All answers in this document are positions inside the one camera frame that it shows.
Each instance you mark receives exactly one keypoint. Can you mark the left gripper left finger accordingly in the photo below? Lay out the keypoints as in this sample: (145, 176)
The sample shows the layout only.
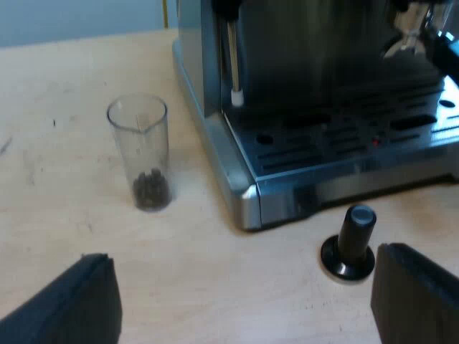
(71, 308)

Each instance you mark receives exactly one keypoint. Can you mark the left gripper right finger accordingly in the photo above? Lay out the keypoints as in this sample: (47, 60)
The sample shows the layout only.
(416, 297)

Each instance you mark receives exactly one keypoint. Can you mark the steel espresso machine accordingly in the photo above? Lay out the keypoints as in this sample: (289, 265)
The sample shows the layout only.
(287, 107)

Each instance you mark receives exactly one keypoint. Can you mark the small black tamper with knob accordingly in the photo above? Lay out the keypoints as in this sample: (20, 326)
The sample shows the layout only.
(349, 251)

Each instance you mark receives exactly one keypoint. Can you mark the clear measuring glass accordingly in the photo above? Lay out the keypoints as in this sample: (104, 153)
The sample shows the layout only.
(143, 157)

